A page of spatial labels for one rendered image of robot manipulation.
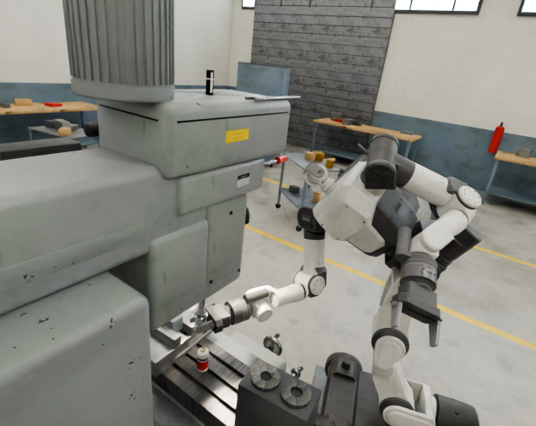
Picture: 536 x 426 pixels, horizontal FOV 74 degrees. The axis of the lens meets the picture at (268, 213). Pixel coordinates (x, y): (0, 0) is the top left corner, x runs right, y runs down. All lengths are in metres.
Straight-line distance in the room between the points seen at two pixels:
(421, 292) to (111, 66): 0.83
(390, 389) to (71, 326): 1.35
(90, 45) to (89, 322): 0.48
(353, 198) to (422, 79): 7.33
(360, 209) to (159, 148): 0.69
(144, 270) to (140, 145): 0.28
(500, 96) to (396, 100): 1.90
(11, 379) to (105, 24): 0.57
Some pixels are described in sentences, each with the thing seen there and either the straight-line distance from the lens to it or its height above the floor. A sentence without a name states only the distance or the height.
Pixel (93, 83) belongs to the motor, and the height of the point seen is 1.92.
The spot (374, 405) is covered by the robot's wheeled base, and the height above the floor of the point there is 0.57.
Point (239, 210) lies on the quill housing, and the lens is 1.05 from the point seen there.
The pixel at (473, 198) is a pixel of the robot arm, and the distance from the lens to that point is 1.24.
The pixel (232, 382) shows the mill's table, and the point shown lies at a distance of 1.40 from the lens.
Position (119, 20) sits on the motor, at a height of 2.03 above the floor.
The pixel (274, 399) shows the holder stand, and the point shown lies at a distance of 1.13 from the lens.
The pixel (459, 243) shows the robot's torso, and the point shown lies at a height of 1.50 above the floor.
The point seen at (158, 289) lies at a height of 1.47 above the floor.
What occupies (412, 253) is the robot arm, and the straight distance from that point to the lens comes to 1.01.
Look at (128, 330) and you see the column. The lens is 0.72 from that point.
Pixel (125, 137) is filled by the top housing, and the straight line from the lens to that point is 0.86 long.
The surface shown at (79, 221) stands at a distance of 0.72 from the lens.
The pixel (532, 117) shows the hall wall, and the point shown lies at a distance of 8.23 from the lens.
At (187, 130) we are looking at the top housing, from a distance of 0.78.
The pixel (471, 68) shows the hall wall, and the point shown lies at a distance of 8.29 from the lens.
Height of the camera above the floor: 1.99
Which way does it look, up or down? 23 degrees down
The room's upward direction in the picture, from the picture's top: 6 degrees clockwise
